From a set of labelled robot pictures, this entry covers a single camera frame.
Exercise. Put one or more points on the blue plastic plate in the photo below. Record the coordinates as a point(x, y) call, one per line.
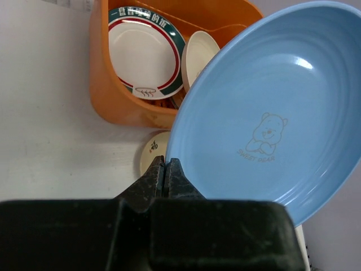
point(275, 115)

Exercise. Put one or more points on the white plate green rim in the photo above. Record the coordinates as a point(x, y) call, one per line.
point(145, 51)

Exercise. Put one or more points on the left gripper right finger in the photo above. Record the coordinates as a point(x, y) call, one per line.
point(188, 232)

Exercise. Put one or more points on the small beige patterned plate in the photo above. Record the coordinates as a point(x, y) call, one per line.
point(156, 146)

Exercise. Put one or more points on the cream plastic plate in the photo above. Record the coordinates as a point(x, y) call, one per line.
point(197, 53)

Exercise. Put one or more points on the orange plastic bin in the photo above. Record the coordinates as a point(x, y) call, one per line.
point(223, 20)

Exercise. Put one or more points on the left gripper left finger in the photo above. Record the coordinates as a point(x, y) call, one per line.
point(81, 234)

